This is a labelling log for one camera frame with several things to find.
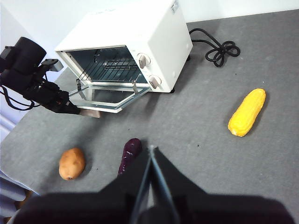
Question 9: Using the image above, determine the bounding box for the white toaster oven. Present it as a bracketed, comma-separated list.
[54, 0, 194, 94]

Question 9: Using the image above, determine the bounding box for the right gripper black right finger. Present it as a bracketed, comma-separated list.
[151, 147, 296, 224]

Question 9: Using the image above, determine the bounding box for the yellow corn cob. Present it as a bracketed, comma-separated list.
[228, 88, 267, 138]

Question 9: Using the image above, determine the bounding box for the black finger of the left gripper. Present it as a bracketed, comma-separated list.
[64, 104, 80, 115]

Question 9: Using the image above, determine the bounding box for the metal wire oven rack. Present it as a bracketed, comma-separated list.
[79, 58, 141, 82]

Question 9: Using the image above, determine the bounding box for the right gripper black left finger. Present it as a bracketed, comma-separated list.
[14, 147, 152, 224]

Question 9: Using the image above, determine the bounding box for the beige oven knob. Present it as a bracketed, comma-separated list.
[149, 74, 162, 89]
[137, 53, 152, 68]

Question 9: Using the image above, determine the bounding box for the pale grey table frame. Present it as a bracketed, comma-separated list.
[0, 170, 39, 210]

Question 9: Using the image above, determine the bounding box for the glass oven door beige handle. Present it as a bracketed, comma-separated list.
[67, 79, 150, 119]

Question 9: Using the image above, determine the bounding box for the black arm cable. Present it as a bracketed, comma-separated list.
[0, 85, 42, 111]

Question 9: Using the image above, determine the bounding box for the black oven power cable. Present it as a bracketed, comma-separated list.
[188, 28, 241, 68]

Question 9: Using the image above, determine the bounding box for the purple eggplant green stem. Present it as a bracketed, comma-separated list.
[116, 138, 142, 177]

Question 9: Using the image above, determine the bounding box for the brown potato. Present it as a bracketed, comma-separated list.
[58, 147, 86, 181]

